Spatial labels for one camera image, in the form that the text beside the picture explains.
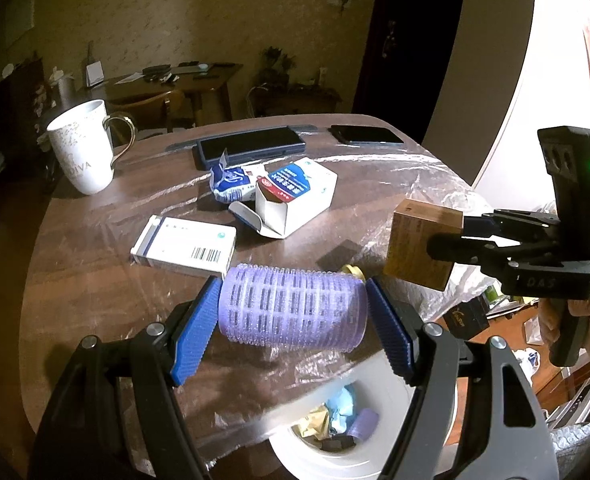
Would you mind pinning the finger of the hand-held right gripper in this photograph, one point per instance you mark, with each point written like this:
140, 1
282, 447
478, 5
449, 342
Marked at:
515, 222
470, 251

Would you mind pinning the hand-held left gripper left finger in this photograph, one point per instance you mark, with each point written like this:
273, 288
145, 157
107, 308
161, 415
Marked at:
195, 332

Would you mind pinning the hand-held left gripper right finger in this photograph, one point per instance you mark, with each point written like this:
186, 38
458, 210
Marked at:
390, 332

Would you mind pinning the white round bin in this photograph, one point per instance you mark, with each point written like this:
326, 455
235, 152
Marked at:
380, 385

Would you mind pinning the wooden block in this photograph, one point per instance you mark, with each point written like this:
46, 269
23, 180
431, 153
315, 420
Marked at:
415, 240

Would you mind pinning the purple hair roller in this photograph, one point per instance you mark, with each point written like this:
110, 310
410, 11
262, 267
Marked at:
290, 305
364, 425

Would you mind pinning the black box with gold print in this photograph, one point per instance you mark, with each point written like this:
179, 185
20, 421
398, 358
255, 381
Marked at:
467, 317

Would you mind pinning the small gold round object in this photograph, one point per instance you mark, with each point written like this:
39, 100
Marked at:
352, 271

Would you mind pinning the white medicine box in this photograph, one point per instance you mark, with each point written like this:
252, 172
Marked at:
185, 245

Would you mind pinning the crumpled light blue tissue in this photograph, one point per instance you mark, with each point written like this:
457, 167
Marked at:
340, 407

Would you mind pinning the dark flat scrap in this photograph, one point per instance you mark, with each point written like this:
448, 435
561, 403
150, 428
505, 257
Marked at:
337, 444

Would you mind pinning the blue and white tissue packet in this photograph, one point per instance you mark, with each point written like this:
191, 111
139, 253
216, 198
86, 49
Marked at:
232, 182

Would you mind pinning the black smartphone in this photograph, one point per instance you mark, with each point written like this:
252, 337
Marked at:
365, 135

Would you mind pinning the open white and blue box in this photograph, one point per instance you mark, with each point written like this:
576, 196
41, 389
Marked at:
295, 195

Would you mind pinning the black tablet in dark case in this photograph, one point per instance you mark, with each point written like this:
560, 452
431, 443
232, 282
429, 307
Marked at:
250, 142

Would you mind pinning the dark door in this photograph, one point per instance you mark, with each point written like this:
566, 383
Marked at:
410, 35

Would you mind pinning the wooden chair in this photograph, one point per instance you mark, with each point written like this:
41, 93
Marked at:
145, 107

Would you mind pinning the wooden desk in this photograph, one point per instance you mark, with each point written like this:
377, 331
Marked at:
135, 85

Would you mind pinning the potted plant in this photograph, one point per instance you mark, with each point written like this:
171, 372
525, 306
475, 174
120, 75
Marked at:
277, 62

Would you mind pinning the silver cylinder container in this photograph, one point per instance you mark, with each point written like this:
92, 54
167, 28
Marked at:
66, 90

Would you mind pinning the white folded card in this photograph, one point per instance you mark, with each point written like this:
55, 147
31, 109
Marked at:
95, 74

